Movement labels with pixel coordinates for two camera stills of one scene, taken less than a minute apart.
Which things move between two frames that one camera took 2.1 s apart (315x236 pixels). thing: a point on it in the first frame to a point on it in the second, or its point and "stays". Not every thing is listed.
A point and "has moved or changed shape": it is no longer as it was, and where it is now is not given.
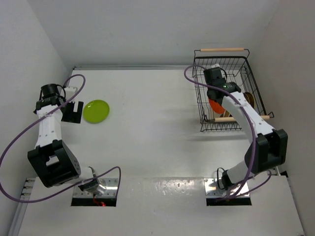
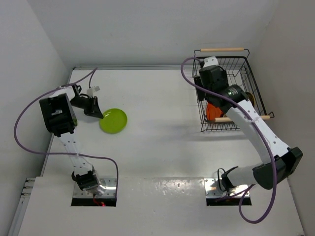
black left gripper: (73, 117) to (94, 110)
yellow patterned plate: (252, 101) stays
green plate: (96, 111) has moved or changed shape
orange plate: (216, 107) has moved or changed shape
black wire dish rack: (212, 115) stays
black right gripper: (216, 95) to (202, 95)
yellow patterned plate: (249, 97) stays
